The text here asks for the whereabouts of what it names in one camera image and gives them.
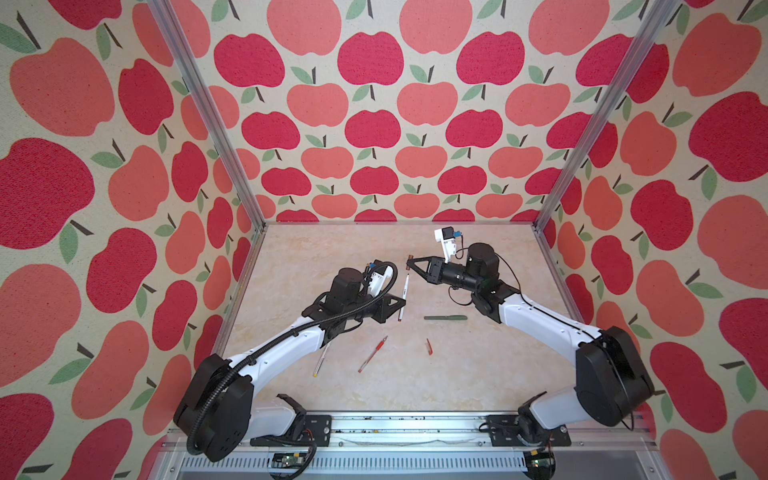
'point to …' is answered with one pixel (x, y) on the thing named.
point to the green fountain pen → (447, 318)
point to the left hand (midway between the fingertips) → (407, 305)
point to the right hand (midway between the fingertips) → (415, 261)
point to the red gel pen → (373, 354)
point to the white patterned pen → (404, 295)
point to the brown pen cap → (411, 257)
